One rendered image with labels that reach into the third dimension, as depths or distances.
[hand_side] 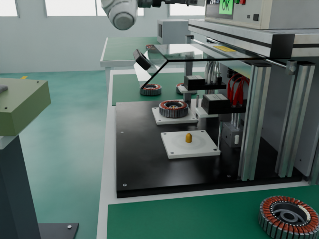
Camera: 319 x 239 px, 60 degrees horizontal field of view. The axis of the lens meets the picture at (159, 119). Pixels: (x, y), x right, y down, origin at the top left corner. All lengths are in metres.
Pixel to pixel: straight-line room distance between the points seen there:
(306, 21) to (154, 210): 0.56
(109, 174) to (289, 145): 0.46
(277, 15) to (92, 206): 1.52
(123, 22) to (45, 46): 4.63
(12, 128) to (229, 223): 0.77
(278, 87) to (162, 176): 0.42
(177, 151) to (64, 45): 4.92
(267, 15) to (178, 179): 0.43
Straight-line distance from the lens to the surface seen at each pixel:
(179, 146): 0.82
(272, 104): 0.89
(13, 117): 1.06
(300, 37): 0.63
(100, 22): 5.47
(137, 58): 0.63
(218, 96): 0.83
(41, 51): 5.69
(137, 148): 0.83
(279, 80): 0.86
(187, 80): 1.01
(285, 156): 0.74
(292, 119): 0.70
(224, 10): 0.92
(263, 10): 0.71
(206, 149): 0.81
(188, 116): 1.04
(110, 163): 0.81
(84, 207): 1.87
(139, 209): 0.64
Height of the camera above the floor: 1.17
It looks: 22 degrees down
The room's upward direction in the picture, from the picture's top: straight up
